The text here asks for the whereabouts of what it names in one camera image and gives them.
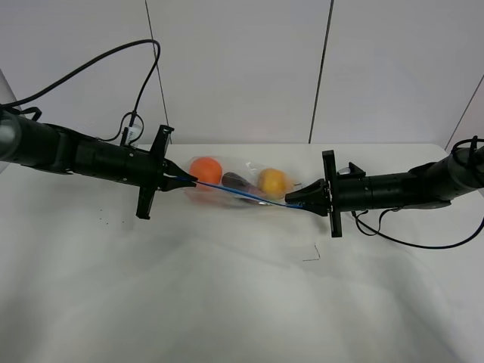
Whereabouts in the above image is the purple eggplant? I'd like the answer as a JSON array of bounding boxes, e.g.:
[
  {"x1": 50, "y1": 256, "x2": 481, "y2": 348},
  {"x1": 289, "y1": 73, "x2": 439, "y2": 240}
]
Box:
[{"x1": 221, "y1": 172, "x2": 265, "y2": 205}]

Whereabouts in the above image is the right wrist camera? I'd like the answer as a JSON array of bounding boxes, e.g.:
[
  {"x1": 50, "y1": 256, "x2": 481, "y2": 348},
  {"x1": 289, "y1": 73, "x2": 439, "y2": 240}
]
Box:
[{"x1": 337, "y1": 162, "x2": 366, "y2": 178}]

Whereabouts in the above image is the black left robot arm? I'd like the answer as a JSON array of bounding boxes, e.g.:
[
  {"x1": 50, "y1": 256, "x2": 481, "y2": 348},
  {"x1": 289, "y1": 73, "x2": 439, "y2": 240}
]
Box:
[{"x1": 1, "y1": 107, "x2": 331, "y2": 219}]

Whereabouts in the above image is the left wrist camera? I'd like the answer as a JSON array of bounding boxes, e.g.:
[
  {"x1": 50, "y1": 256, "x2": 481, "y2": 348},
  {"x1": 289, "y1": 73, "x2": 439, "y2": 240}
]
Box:
[{"x1": 120, "y1": 112, "x2": 144, "y2": 147}]

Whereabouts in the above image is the orange fruit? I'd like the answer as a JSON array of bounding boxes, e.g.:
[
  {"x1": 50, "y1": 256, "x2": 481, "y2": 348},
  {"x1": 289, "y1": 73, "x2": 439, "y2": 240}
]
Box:
[{"x1": 188, "y1": 157, "x2": 223, "y2": 185}]

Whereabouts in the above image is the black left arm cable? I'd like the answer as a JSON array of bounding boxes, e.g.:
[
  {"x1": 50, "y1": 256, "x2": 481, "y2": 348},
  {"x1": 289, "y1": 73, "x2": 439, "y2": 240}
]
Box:
[{"x1": 0, "y1": 39, "x2": 162, "y2": 143}]

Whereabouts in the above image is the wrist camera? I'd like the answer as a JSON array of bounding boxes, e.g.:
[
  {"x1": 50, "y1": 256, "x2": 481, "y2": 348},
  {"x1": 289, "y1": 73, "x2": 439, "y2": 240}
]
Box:
[
  {"x1": 337, "y1": 162, "x2": 366, "y2": 178},
  {"x1": 120, "y1": 112, "x2": 144, "y2": 147}
]

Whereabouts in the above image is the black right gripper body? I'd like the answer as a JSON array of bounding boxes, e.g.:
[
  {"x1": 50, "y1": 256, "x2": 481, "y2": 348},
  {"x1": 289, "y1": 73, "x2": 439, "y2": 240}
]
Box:
[{"x1": 322, "y1": 150, "x2": 372, "y2": 237}]

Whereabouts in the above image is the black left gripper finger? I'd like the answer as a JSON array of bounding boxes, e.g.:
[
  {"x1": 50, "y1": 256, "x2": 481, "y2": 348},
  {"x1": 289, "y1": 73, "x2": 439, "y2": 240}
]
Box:
[
  {"x1": 163, "y1": 159, "x2": 188, "y2": 178},
  {"x1": 161, "y1": 178, "x2": 197, "y2": 191}
]

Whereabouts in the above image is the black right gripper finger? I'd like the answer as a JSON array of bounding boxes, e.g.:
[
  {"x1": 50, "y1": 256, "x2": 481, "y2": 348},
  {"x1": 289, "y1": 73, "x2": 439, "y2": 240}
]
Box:
[
  {"x1": 284, "y1": 178, "x2": 327, "y2": 206},
  {"x1": 299, "y1": 203, "x2": 330, "y2": 217}
]

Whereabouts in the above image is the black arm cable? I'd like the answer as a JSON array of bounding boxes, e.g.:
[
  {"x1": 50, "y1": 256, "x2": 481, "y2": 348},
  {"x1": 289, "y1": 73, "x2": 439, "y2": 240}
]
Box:
[
  {"x1": 351, "y1": 136, "x2": 484, "y2": 250},
  {"x1": 0, "y1": 39, "x2": 162, "y2": 143}
]

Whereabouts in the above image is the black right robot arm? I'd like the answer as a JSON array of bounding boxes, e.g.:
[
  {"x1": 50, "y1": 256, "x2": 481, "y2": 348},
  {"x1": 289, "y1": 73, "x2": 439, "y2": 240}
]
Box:
[{"x1": 284, "y1": 136, "x2": 483, "y2": 237}]

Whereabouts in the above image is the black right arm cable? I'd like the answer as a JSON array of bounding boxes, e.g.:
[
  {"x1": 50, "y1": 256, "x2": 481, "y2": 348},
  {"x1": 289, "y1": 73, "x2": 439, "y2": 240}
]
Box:
[{"x1": 351, "y1": 136, "x2": 484, "y2": 250}]

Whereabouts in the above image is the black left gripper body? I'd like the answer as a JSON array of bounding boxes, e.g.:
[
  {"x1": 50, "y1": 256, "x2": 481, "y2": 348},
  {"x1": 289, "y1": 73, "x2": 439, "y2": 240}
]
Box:
[{"x1": 129, "y1": 126, "x2": 174, "y2": 220}]

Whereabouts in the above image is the yellow pear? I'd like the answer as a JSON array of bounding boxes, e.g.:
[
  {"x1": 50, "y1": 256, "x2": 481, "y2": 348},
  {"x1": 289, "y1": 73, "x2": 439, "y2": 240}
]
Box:
[{"x1": 257, "y1": 168, "x2": 296, "y2": 200}]

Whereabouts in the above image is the clear zip bag blue seal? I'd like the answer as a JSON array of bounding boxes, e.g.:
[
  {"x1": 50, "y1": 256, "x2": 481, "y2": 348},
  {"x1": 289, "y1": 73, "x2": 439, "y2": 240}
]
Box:
[{"x1": 183, "y1": 156, "x2": 302, "y2": 208}]

